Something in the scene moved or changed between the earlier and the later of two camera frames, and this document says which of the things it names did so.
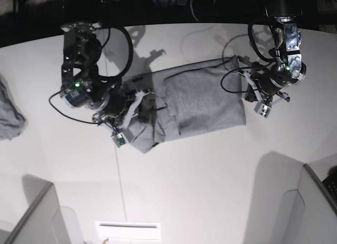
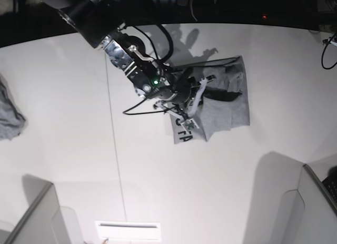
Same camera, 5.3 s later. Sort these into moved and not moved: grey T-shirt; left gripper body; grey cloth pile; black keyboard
Moved: grey T-shirt; left gripper body
Not moved: grey cloth pile; black keyboard
